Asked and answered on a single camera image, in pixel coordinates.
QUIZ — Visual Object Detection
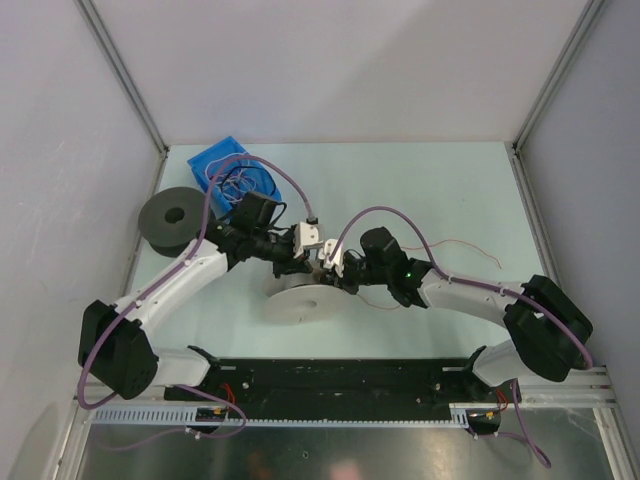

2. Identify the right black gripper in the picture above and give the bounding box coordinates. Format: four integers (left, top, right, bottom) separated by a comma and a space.
321, 254, 390, 295

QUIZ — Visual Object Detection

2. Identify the light grey cable spool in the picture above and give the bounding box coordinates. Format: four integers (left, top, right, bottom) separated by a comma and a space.
262, 273, 348, 325

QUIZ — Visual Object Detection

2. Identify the thin red black wire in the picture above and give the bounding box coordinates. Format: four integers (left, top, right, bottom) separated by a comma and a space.
309, 238, 503, 311

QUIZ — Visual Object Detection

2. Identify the blue plastic bin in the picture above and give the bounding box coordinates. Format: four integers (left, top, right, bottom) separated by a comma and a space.
187, 136, 282, 216

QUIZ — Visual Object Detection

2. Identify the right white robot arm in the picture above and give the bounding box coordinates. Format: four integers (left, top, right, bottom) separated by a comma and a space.
318, 227, 594, 401

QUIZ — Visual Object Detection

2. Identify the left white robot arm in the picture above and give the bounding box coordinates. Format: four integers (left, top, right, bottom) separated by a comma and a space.
77, 192, 319, 400

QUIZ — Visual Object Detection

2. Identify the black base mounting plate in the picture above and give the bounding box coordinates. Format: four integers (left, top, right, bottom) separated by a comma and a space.
164, 358, 515, 422

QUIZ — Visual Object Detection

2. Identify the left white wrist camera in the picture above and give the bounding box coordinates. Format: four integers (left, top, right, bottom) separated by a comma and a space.
293, 222, 326, 260

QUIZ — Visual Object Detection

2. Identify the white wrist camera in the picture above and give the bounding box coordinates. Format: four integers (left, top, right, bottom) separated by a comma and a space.
318, 239, 344, 277
293, 222, 326, 260

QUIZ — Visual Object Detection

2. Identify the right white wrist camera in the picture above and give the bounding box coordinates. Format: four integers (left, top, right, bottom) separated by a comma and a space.
318, 239, 344, 277

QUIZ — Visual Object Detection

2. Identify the bundle of thin wires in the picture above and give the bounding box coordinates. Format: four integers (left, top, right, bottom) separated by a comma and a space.
204, 149, 277, 201

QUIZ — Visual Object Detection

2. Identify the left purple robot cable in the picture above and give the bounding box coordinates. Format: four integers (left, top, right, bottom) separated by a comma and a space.
79, 154, 319, 451

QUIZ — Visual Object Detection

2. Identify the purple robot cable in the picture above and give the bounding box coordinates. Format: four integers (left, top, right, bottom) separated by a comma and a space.
332, 205, 596, 469
79, 154, 319, 451

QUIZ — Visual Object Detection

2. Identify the dark grey cable spool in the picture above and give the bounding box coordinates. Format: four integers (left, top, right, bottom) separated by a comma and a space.
137, 187, 205, 258

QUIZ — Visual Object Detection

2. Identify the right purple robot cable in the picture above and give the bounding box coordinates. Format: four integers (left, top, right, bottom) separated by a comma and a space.
332, 205, 596, 469

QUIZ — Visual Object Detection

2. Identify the grey slotted cable duct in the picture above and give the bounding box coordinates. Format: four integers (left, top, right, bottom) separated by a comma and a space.
89, 404, 471, 429

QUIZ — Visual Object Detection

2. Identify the aluminium frame rail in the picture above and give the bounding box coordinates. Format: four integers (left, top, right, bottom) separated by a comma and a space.
519, 367, 616, 408

